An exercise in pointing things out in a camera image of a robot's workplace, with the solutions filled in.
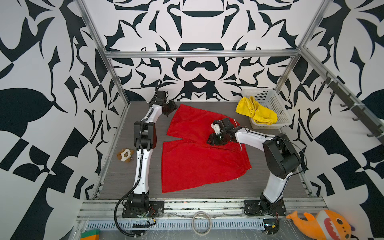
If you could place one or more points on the yellow shorts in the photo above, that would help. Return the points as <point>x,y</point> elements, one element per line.
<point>253,109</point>

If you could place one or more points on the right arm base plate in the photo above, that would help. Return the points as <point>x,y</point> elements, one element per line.
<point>264,207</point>

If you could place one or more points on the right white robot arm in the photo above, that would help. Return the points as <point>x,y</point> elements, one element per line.
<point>281,157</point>

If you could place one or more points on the aluminium frame crossbar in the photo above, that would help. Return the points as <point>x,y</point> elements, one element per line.
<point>201,54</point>

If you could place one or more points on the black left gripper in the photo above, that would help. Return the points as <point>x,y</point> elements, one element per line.
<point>175,107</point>

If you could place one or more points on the orange shark plush toy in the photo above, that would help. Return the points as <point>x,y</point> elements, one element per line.
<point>325,225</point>

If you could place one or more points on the red shorts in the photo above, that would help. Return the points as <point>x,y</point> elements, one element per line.
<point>189,161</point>

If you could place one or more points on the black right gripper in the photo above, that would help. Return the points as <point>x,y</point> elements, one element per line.
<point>213,140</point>

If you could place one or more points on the green orange block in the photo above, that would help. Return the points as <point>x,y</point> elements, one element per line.
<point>90,235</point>

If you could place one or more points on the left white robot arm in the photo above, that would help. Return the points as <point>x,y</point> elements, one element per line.
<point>145,140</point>

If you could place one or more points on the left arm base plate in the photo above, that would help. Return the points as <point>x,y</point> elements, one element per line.
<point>136,210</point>

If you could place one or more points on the brown white paw toy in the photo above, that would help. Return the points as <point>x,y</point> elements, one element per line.
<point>125,155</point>

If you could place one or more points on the white plastic basket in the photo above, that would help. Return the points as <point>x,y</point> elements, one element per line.
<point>268,98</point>

